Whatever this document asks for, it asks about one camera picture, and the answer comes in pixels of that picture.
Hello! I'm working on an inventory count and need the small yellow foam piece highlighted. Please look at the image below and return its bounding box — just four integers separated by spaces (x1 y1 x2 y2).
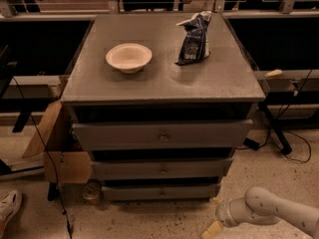
264 69 283 78

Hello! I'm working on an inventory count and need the black table leg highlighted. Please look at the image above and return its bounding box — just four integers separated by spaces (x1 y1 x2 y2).
258 102 292 155

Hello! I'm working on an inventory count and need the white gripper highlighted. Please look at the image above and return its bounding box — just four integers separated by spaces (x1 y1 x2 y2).
201 197 247 239

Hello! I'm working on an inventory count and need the grey bottom drawer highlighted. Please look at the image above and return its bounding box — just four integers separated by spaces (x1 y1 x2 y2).
102 183 220 201

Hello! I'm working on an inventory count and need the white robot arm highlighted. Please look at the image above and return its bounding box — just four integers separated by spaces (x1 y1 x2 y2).
201 187 319 239

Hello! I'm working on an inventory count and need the grey drawer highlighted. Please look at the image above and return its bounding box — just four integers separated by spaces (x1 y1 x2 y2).
92 158 232 180
73 119 252 150
102 183 220 201

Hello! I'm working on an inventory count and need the grey top drawer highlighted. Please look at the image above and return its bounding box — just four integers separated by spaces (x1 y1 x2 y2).
73 119 252 150

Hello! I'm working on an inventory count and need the black power adapter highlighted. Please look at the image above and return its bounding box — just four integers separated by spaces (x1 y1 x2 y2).
243 138 260 150

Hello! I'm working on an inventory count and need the grey drawer cabinet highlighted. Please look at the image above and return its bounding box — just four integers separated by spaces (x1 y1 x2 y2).
61 13 264 187

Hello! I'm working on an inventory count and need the white sneaker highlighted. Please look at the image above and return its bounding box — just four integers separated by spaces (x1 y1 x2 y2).
0 190 22 239

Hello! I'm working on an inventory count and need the brown cardboard box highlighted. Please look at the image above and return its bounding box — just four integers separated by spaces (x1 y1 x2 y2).
23 101 93 183

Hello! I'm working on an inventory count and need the black floor cable left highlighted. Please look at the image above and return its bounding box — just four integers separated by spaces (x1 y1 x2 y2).
11 77 74 239

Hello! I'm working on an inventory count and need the grey middle drawer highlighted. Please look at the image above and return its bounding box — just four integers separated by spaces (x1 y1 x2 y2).
92 158 232 180

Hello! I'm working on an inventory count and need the black cable right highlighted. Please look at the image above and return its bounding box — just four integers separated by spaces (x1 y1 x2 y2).
236 68 314 164

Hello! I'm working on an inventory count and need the dark blue chip bag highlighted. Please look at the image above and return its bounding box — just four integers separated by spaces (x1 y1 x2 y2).
175 11 212 66

